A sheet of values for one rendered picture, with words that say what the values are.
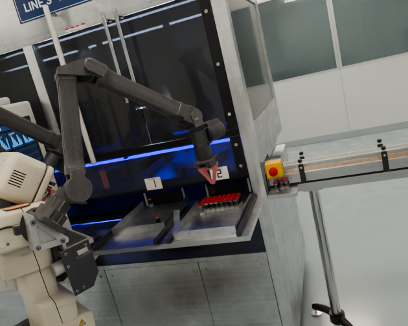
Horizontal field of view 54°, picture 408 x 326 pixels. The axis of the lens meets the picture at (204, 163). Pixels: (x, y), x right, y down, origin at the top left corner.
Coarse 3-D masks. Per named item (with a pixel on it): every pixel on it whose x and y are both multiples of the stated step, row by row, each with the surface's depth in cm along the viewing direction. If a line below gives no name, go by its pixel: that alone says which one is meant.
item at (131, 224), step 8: (184, 200) 197; (136, 208) 203; (144, 208) 208; (152, 208) 205; (160, 208) 202; (168, 208) 199; (176, 208) 186; (128, 216) 195; (136, 216) 199; (144, 216) 196; (152, 216) 193; (160, 216) 191; (168, 216) 178; (120, 224) 187; (128, 224) 190; (136, 224) 187; (144, 224) 175; (152, 224) 173; (160, 224) 172; (120, 232) 179; (128, 232) 178; (136, 232) 177
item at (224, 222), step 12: (192, 216) 180; (204, 216) 177; (216, 216) 173; (228, 216) 170; (240, 216) 160; (180, 228) 166; (192, 228) 166; (204, 228) 154; (216, 228) 153; (228, 228) 151
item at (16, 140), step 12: (12, 108) 184; (24, 108) 192; (0, 132) 173; (12, 132) 181; (0, 144) 172; (12, 144) 179; (24, 144) 187; (36, 144) 196; (36, 156) 194; (48, 192) 198; (0, 288) 168; (12, 288) 167
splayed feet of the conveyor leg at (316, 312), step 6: (312, 306) 230; (318, 306) 224; (324, 306) 219; (312, 312) 233; (318, 312) 232; (324, 312) 218; (330, 312) 210; (342, 312) 207; (330, 318) 209; (336, 318) 206; (342, 318) 204; (336, 324) 207; (342, 324) 203; (348, 324) 201
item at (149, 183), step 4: (144, 180) 198; (148, 180) 198; (152, 180) 197; (156, 180) 196; (160, 180) 196; (148, 184) 198; (152, 184) 198; (156, 184) 197; (160, 184) 196; (148, 188) 199; (152, 188) 198; (156, 188) 198; (160, 188) 197
